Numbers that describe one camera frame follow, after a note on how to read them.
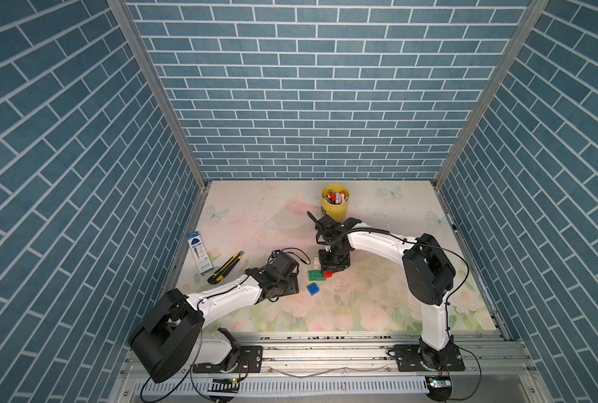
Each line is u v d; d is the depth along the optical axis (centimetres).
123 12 70
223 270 91
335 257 79
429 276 51
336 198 99
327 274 87
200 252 96
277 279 66
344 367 74
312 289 86
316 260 78
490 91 88
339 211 99
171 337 41
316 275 91
